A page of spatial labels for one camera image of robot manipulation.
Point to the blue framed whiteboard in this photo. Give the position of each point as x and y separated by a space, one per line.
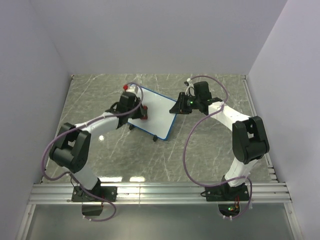
159 121

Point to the red bone-shaped eraser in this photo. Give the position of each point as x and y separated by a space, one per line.
144 112

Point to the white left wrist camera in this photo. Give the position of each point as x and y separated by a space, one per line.
131 88

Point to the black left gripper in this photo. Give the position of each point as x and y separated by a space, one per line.
139 115

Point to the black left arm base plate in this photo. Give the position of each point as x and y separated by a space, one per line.
106 192

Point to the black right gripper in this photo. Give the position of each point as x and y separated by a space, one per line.
180 107

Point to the aluminium mounting rail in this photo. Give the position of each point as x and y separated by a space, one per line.
141 193

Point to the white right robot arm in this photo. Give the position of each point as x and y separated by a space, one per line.
249 139

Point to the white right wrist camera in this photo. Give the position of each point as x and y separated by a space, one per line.
189 87

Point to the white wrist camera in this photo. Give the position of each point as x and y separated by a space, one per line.
189 87
131 88

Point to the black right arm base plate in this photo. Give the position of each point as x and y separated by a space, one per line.
225 193

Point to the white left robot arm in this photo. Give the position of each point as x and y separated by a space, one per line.
70 149

